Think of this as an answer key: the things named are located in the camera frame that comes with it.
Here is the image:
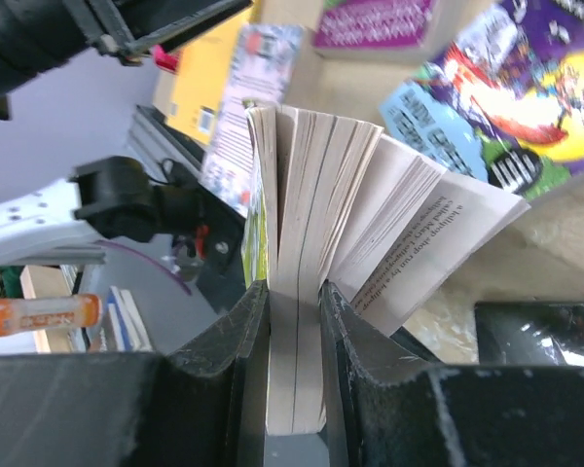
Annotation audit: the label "purple Treehouse paperback book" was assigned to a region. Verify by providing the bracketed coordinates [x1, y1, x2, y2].
[313, 0, 466, 64]

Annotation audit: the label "yellow book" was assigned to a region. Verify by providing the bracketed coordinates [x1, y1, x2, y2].
[163, 16, 247, 145]

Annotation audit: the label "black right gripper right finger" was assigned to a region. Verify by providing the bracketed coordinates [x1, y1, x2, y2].
[319, 282, 438, 466]

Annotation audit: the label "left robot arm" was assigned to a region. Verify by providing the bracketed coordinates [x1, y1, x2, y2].
[0, 1, 246, 266]

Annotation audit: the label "green cartoon paperback book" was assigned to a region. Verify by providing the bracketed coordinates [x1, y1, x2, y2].
[242, 102, 529, 436]

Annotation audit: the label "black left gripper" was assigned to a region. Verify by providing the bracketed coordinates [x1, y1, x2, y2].
[0, 0, 251, 120]

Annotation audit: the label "blue Treehouse paperback book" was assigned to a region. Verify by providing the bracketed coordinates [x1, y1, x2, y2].
[380, 1, 584, 199]

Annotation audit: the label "floral pastel notebook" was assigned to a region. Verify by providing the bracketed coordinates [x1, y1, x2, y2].
[199, 23, 306, 218]

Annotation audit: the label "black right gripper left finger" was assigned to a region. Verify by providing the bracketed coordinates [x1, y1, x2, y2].
[170, 280, 270, 466]

